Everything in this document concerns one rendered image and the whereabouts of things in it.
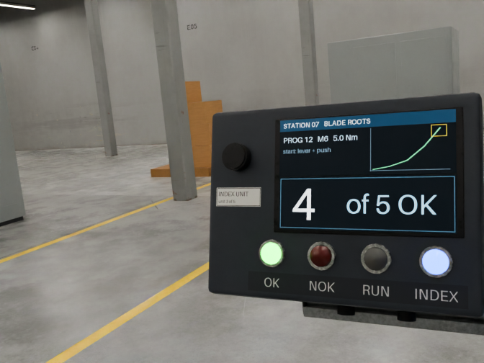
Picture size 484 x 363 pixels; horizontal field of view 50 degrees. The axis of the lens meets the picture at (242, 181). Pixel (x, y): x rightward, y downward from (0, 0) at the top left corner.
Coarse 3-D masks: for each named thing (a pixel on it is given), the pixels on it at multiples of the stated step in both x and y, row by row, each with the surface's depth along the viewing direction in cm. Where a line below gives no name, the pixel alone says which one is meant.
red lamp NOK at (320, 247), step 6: (312, 246) 48; (318, 246) 48; (324, 246) 47; (330, 246) 47; (312, 252) 48; (318, 252) 47; (324, 252) 47; (330, 252) 47; (312, 258) 48; (318, 258) 47; (324, 258) 47; (330, 258) 47; (312, 264) 48; (318, 264) 47; (324, 264) 47; (330, 264) 47
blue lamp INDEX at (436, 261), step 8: (432, 248) 44; (440, 248) 43; (424, 256) 44; (432, 256) 43; (440, 256) 43; (448, 256) 43; (424, 264) 43; (432, 264) 43; (440, 264) 43; (448, 264) 43; (424, 272) 44; (432, 272) 43; (440, 272) 43; (448, 272) 43
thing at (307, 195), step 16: (320, 176) 48; (288, 192) 50; (304, 192) 49; (320, 192) 48; (288, 208) 50; (304, 208) 49; (320, 208) 48; (288, 224) 50; (304, 224) 49; (320, 224) 48
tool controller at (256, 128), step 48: (432, 96) 45; (240, 144) 51; (288, 144) 50; (336, 144) 48; (384, 144) 46; (432, 144) 44; (480, 144) 43; (240, 192) 52; (336, 192) 48; (384, 192) 46; (432, 192) 44; (480, 192) 43; (240, 240) 52; (288, 240) 50; (336, 240) 48; (384, 240) 46; (432, 240) 44; (480, 240) 42; (240, 288) 51; (288, 288) 49; (336, 288) 47; (384, 288) 45; (432, 288) 44; (480, 288) 42
